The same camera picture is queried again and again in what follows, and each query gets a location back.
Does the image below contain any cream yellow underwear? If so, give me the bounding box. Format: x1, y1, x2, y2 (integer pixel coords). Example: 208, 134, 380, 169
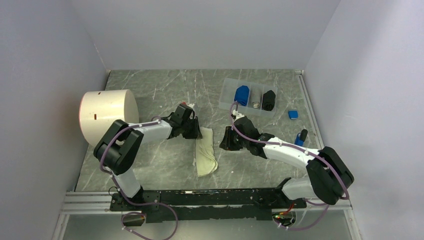
193, 127, 218, 177

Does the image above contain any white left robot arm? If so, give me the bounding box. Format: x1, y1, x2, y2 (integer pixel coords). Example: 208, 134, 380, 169
93, 102, 202, 210

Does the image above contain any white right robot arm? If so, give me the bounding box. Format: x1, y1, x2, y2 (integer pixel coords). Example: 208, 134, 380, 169
219, 113, 355, 208

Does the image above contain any grey rolled underwear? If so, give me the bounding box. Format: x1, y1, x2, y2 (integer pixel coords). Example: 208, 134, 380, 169
250, 88, 262, 109

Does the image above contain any black striped rolled underwear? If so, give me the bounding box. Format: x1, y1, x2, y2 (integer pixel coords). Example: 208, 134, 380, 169
261, 90, 276, 112

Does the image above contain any clear plastic divided tray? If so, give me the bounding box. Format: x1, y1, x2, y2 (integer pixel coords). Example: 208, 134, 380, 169
218, 78, 278, 118

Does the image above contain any small blue block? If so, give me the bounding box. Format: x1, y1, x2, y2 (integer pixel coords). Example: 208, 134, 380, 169
287, 110, 299, 120

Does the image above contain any blue black handheld device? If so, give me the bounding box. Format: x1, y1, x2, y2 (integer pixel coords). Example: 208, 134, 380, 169
294, 129, 308, 147

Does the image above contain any cream cylindrical container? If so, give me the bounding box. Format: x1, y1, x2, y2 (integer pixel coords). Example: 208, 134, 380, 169
78, 89, 139, 147

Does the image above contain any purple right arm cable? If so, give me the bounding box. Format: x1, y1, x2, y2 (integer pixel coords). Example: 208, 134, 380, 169
229, 100, 350, 232

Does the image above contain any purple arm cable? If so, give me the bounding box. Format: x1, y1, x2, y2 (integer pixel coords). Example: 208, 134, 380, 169
99, 115, 180, 240
229, 100, 350, 232

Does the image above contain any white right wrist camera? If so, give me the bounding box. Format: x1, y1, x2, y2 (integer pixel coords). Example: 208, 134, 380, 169
230, 110, 245, 121

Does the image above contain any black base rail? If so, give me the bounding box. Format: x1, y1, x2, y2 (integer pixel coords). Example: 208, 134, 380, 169
109, 187, 307, 223

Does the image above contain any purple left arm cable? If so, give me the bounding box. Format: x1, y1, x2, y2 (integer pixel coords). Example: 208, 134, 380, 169
99, 115, 180, 240

